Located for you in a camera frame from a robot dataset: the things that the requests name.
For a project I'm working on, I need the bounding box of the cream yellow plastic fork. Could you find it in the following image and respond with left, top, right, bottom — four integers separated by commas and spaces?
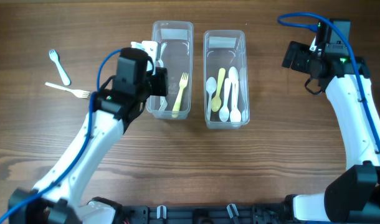
172, 73, 189, 118

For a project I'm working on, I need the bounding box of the white spoon thin handle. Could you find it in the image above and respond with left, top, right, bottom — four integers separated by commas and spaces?
239, 67, 248, 122

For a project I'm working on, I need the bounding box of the yellow-green plastic spoon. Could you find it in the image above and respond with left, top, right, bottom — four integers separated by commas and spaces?
211, 68, 226, 112

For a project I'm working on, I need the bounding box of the white spoon wide handle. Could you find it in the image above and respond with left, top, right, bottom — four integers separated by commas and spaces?
229, 67, 241, 122

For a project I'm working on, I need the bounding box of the long white fork top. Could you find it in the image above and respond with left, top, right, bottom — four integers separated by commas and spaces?
158, 42, 168, 111

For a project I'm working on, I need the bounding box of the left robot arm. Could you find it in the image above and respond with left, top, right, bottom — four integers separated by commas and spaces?
0, 41, 168, 223

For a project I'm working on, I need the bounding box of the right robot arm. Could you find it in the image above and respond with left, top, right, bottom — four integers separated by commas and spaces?
282, 42, 380, 223

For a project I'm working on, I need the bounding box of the left clear plastic container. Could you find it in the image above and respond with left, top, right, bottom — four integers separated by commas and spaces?
146, 21, 194, 119

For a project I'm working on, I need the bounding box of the clear plastic container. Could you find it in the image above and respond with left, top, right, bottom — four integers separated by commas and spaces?
203, 30, 250, 129
146, 21, 194, 119

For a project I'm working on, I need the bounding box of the right clear plastic container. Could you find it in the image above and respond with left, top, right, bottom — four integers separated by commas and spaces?
203, 30, 250, 129

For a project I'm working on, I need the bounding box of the right blue cable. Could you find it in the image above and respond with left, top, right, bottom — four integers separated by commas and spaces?
277, 12, 380, 178

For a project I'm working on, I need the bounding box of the blue cable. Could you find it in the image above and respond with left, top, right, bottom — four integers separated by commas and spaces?
277, 12, 380, 178
0, 49, 123, 224

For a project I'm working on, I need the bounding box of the left blue cable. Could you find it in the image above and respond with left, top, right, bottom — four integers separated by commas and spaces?
0, 49, 123, 224

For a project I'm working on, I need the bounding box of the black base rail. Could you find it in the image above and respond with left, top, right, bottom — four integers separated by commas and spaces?
118, 203, 287, 224

